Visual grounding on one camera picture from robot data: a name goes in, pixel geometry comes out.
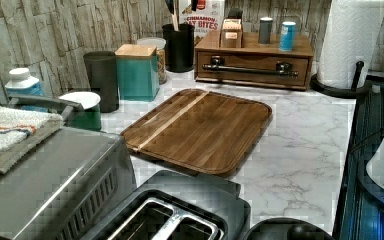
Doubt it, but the cinnamon oat bites cereal box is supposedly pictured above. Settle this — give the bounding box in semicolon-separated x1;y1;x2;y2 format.
179;0;225;45

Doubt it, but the wooden spoon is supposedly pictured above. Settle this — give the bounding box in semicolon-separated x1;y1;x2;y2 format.
165;0;179;31

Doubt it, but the dark grey cup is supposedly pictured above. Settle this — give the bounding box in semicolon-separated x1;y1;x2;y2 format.
83;51;119;113

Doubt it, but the black two-slot toaster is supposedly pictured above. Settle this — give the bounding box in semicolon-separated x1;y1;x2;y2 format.
81;170;250;240

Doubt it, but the blue spice shaker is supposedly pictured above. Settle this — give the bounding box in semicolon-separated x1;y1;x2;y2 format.
279;21;296;51

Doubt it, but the wooden drawer organizer box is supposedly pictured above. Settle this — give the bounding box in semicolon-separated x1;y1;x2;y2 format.
194;31;313;91

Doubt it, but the black round object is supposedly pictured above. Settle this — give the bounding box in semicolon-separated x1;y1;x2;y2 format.
243;217;335;240

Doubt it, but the glass jar white lid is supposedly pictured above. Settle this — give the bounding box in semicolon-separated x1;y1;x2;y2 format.
137;37;166;85

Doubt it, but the black paper towel holder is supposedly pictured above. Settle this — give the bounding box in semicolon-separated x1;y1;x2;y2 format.
310;61;371;99

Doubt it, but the wooden cutting board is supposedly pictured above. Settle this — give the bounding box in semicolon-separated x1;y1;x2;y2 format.
121;89;272;175

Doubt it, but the white striped towel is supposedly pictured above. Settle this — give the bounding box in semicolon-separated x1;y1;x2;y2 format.
0;106;63;174

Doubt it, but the grey spice shaker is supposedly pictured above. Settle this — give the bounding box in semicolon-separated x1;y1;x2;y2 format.
259;17;273;44

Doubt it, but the white paper towel roll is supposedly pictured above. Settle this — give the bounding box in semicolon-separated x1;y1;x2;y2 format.
317;0;384;89

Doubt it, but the white blue plastic bottle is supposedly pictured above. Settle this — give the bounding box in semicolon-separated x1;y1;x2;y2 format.
5;68;43;96

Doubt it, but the black utensil holder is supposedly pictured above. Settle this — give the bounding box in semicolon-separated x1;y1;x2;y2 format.
162;23;195;73

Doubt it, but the silver toaster oven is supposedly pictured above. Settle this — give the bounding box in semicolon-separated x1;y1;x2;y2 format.
0;93;138;240

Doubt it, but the stash tea box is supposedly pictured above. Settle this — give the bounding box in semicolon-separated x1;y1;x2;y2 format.
220;18;243;48

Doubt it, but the black drawer handle bar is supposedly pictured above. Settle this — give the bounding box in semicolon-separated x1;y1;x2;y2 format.
202;56;299;78

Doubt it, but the teal canister wooden lid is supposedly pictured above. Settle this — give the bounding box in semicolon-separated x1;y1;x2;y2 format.
115;44;159;102

